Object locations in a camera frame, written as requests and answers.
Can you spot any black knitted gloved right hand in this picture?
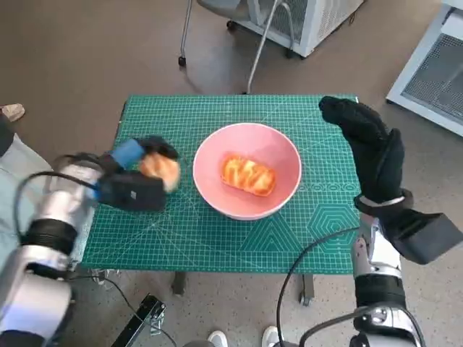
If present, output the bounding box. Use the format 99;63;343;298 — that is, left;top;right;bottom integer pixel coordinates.
318;95;405;205

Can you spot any bare black left hand, blue tape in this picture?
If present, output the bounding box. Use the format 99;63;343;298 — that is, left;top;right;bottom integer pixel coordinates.
101;135;181;180

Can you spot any round toy bread bun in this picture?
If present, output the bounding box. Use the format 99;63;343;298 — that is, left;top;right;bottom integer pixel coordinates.
139;151;181;192

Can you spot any pink bowl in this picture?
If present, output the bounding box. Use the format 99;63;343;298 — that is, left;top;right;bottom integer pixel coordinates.
192;122;303;221

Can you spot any rectangular toy bread loaf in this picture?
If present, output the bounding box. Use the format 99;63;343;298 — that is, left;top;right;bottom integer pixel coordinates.
220;153;278;198

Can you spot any white cabinet with mesh panels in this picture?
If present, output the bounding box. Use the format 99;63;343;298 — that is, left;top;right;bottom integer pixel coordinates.
385;7;463;137

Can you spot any green cutting mat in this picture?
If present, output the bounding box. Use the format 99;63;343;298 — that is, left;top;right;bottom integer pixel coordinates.
79;94;362;275

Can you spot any person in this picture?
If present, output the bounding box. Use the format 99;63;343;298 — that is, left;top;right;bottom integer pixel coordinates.
0;103;55;254

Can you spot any white cabinet on casters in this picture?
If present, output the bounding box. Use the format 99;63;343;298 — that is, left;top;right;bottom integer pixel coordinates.
226;0;366;59

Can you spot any small table with metal legs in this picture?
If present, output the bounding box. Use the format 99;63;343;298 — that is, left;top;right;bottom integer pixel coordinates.
77;94;362;307

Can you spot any grey chair with metal legs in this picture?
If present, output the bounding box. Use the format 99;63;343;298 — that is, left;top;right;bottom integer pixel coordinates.
177;0;294;95

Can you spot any white shoe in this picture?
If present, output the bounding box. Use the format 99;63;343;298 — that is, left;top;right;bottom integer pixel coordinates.
208;330;229;347
262;326;279;347

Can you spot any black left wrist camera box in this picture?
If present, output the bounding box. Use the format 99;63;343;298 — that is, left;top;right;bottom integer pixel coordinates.
96;172;168;213

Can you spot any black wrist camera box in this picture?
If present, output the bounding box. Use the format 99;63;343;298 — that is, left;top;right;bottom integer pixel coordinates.
388;211;463;265
96;172;168;213

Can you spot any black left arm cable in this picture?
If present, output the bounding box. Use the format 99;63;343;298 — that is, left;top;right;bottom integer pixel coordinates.
14;153;106;247

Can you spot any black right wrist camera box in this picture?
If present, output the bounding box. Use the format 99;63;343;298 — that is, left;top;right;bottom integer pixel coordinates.
388;211;463;265

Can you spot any thin black floor cable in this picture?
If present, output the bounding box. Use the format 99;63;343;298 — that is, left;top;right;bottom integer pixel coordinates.
68;273;174;347

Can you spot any black metal frame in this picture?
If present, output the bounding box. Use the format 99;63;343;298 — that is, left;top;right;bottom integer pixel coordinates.
111;293;168;347

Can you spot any short looped right arm cable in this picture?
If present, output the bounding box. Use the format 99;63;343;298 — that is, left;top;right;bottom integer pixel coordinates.
300;312;362;347

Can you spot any long black right arm cable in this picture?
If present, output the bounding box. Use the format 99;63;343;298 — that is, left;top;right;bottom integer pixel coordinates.
276;226;361;347

